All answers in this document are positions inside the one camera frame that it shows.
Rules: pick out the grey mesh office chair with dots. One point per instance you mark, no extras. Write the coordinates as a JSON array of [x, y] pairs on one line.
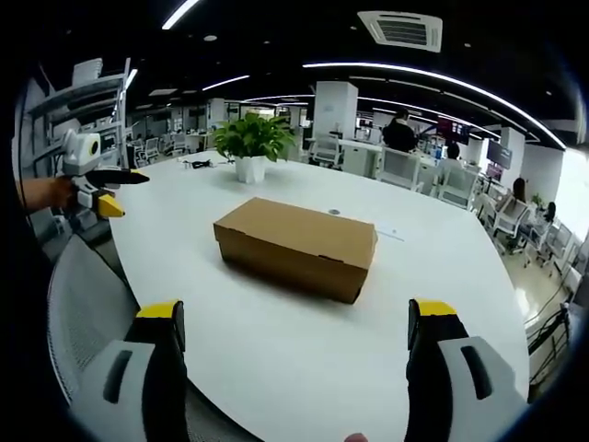
[[87, 317]]

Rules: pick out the person's left hand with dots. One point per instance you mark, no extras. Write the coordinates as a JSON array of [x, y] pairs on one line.
[[62, 193]]

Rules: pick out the ceiling air conditioner vent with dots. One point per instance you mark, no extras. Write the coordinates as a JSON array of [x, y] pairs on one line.
[[401, 30]]

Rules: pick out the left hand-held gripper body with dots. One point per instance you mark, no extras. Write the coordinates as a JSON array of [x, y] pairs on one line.
[[83, 159]]

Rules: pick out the green potted plant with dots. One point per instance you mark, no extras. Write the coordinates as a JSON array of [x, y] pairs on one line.
[[253, 136]]

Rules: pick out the wall monitor screen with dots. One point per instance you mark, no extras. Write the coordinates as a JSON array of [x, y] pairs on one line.
[[453, 129]]

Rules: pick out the white plant pot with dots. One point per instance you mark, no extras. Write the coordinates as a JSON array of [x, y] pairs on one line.
[[250, 169]]

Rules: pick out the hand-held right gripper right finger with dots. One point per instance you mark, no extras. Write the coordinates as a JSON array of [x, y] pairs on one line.
[[453, 368]]

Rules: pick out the white office chair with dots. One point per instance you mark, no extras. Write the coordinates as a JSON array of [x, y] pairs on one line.
[[327, 149], [458, 186], [511, 221], [399, 168]]

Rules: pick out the metal storage shelf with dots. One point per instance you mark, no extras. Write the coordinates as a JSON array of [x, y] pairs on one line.
[[87, 110]]

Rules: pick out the person's right hand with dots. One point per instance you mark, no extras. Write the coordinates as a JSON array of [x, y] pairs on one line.
[[355, 438]]

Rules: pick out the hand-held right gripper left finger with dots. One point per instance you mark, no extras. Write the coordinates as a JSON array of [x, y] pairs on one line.
[[138, 368]]

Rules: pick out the brown cardboard shoe box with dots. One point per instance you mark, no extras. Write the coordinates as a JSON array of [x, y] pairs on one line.
[[294, 244]]

